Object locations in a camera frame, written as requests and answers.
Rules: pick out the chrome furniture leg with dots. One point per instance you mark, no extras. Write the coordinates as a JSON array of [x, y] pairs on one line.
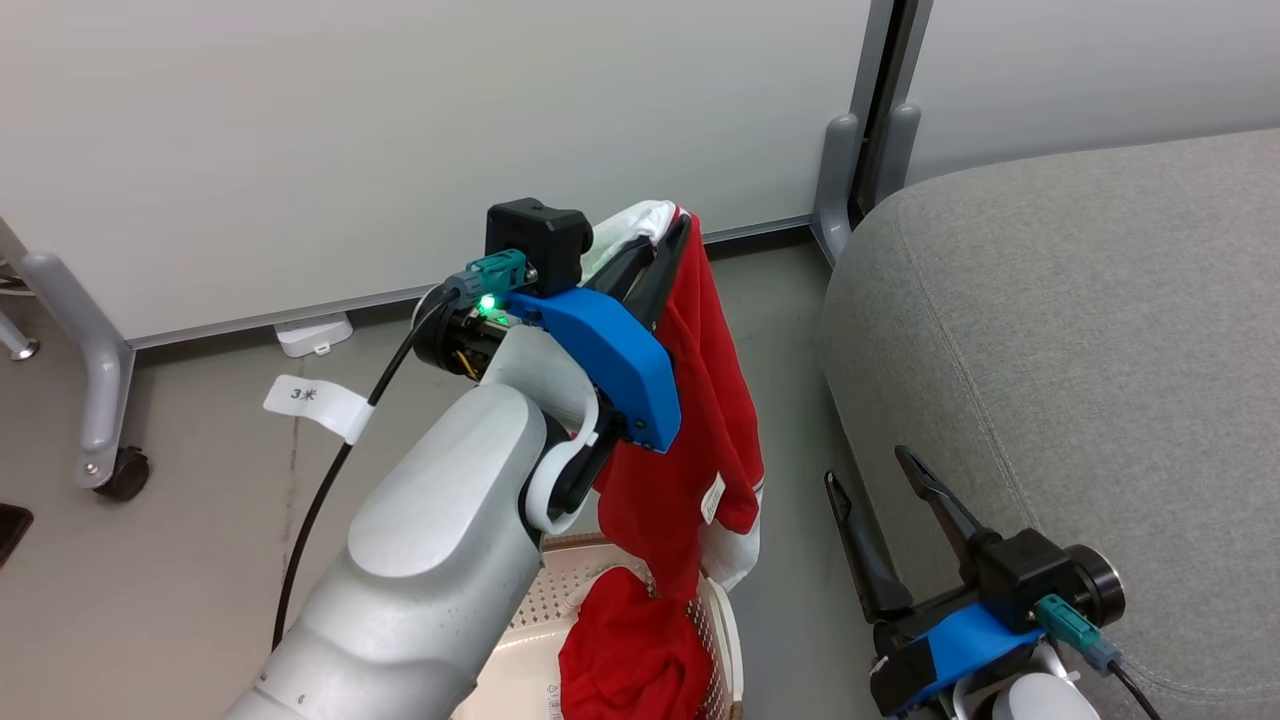
[[18, 340]]

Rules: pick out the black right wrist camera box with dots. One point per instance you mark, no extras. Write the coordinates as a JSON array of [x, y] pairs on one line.
[[1020, 575]]

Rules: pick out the narrow white partition panel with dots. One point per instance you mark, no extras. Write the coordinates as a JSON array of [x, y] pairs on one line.
[[1100, 70]]

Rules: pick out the red shorts with white trim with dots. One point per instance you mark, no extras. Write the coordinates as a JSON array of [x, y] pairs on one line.
[[700, 400]]

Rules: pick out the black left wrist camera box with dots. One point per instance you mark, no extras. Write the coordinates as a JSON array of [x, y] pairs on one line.
[[540, 240]]

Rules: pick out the white floor power box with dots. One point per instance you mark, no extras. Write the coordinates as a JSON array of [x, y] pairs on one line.
[[312, 333]]

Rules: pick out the grey fabric sofa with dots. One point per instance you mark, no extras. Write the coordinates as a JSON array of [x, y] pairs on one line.
[[1100, 350]]

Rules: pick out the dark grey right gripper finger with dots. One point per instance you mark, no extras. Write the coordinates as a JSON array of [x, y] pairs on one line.
[[865, 570], [950, 520]]

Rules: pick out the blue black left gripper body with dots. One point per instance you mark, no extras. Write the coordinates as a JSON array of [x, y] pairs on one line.
[[620, 360]]

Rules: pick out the wide white partition panel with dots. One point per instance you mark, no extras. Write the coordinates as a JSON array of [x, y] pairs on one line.
[[400, 130]]

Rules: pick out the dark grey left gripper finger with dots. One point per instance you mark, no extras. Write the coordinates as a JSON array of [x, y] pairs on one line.
[[665, 280], [625, 268]]

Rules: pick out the grey upright partition foot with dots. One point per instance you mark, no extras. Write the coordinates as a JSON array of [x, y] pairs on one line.
[[900, 145], [835, 180]]

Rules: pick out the teal camera connector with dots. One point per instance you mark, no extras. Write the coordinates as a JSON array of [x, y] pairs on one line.
[[1065, 620], [495, 270]]

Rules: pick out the teal left camera connector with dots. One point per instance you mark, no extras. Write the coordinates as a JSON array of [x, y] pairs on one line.
[[495, 270]]

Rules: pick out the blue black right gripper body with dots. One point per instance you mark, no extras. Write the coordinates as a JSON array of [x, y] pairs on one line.
[[960, 645]]

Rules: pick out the long grey partition foot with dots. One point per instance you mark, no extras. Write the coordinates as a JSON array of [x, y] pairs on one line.
[[95, 370]]

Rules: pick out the dark flat floor object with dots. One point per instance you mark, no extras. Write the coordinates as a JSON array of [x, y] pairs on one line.
[[12, 530]]

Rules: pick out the teal right camera connector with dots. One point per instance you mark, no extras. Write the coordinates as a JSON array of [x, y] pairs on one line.
[[1065, 620]]

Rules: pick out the black caster wheel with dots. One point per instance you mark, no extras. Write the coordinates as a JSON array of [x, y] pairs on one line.
[[125, 475]]

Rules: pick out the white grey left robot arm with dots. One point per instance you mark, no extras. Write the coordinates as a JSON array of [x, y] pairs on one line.
[[430, 560]]

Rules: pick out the red jersey number 23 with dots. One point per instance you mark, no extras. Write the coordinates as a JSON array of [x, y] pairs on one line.
[[630, 660]]

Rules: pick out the cream perforated laundry basket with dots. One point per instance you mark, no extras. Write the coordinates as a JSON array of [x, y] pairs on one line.
[[555, 590]]

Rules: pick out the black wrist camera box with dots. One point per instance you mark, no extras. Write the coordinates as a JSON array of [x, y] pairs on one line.
[[1020, 575], [540, 240]]

